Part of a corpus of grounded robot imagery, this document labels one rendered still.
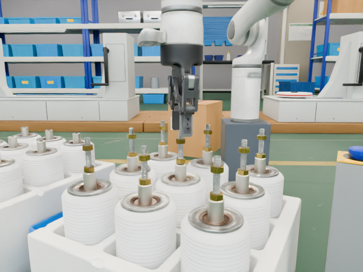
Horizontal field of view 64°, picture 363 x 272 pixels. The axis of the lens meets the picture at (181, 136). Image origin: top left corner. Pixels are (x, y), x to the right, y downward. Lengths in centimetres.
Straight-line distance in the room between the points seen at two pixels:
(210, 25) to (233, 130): 561
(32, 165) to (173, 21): 50
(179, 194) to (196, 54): 24
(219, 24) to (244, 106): 559
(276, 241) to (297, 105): 211
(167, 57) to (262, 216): 30
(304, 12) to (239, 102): 617
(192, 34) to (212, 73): 829
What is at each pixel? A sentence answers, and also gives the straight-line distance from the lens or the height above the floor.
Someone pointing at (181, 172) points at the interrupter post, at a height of 27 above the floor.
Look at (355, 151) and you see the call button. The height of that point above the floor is 33.
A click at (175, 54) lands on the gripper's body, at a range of 49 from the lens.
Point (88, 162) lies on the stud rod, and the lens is 52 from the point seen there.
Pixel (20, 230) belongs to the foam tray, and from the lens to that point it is 76.
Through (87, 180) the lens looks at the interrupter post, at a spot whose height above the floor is 27.
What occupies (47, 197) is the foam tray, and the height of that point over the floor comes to 16.
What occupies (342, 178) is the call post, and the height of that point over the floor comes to 29.
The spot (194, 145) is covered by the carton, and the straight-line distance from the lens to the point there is 163.
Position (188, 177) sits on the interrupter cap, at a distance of 57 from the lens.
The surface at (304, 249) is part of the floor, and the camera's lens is 88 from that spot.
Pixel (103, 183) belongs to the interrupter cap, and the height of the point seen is 25.
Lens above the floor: 44
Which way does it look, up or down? 11 degrees down
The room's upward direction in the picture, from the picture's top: straight up
